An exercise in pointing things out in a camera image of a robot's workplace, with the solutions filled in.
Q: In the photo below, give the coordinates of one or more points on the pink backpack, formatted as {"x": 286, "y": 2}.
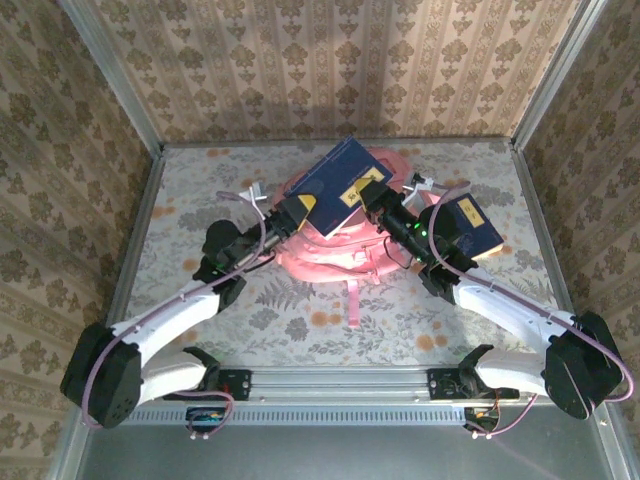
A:
{"x": 340, "y": 255}

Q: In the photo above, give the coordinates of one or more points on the large dark blue book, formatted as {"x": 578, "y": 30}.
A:
{"x": 325, "y": 195}

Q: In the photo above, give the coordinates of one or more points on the floral tablecloth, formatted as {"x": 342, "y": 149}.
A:
{"x": 250, "y": 320}

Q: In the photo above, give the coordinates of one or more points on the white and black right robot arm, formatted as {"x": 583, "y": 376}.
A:
{"x": 510, "y": 305}

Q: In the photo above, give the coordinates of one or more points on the aluminium frame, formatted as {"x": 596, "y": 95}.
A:
{"x": 340, "y": 380}

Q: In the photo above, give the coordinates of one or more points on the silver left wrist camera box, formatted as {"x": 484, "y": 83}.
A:
{"x": 255, "y": 191}

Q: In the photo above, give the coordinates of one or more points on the small dark blue book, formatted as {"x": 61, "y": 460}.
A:
{"x": 470, "y": 230}

